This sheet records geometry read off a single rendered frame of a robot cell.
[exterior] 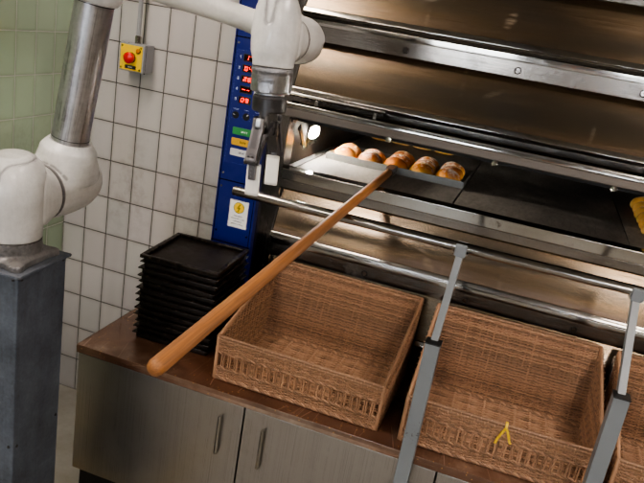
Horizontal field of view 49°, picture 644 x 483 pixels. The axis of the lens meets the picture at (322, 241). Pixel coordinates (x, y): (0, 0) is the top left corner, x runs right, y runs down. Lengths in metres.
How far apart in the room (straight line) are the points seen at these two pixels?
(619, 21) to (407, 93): 0.66
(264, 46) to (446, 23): 0.94
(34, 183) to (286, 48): 0.74
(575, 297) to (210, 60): 1.49
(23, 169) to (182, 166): 0.94
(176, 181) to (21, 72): 0.65
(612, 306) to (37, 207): 1.75
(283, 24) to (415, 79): 0.94
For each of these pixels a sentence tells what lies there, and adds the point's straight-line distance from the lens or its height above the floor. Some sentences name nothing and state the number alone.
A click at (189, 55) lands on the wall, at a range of 2.64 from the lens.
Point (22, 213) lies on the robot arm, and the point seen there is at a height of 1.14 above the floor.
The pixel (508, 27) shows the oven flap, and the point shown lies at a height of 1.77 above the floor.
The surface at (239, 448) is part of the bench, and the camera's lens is 2.32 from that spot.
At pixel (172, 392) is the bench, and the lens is 2.33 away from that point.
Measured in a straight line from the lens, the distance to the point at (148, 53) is 2.67.
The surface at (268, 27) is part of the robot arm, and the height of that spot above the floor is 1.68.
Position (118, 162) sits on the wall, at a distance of 2.85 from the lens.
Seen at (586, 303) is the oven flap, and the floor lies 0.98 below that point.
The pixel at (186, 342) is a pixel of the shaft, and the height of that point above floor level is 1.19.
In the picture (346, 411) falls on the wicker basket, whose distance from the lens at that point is 2.17.
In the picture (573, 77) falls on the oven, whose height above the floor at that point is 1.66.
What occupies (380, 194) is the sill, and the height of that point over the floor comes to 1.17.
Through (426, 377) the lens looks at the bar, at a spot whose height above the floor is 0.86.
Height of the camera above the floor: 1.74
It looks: 18 degrees down
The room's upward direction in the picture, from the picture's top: 10 degrees clockwise
